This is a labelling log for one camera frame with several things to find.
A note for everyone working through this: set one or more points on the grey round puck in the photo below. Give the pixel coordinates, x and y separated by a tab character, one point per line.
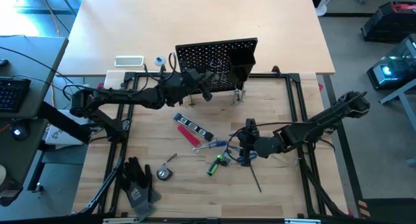
160	61

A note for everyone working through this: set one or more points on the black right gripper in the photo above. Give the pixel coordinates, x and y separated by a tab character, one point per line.
249	143

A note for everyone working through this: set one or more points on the light wood desk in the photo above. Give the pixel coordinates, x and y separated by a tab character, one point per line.
227	19

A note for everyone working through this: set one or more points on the black computer mouse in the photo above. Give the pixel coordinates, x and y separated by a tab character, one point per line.
19	132

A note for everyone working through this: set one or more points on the white printed box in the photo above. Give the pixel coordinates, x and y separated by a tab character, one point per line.
55	135

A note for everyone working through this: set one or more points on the black torpedo level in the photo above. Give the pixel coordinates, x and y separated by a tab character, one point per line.
193	126

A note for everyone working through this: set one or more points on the green black screwdriver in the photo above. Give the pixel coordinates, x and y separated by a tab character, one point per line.
213	168

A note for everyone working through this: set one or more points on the grey metal table leg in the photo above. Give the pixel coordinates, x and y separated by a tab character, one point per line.
406	104

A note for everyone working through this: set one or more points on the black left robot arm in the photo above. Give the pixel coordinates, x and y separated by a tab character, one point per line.
130	95

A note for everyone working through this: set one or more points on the white rectangular tray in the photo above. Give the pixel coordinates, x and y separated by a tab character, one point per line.
129	61

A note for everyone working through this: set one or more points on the black pegboard bin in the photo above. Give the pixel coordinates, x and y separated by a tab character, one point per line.
242	63

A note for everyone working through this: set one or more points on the metal screwdriver holder rack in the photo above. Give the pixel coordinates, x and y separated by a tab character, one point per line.
224	78

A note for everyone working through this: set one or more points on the grey desk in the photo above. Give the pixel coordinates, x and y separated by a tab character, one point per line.
29	55

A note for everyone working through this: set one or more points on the white fan base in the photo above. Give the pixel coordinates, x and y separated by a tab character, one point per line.
325	3

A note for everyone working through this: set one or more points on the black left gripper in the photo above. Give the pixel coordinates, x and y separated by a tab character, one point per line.
191	81

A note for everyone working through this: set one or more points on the black metal pegboard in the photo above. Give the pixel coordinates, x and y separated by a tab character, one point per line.
208	52

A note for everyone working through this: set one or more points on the black red equipment case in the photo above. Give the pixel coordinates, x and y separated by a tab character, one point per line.
390	21

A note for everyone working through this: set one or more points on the black upright post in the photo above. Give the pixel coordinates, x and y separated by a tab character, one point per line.
58	120

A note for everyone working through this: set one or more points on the black keyboard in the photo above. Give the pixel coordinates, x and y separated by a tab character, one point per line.
11	94

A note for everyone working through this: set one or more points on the black grey work glove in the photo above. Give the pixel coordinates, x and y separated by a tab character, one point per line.
139	188

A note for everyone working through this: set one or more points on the RGB lit computer case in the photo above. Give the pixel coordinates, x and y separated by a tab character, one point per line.
390	71

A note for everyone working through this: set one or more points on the black tape measure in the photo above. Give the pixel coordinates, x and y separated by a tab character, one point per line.
164	174

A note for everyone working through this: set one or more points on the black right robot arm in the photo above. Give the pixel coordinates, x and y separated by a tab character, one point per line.
308	131

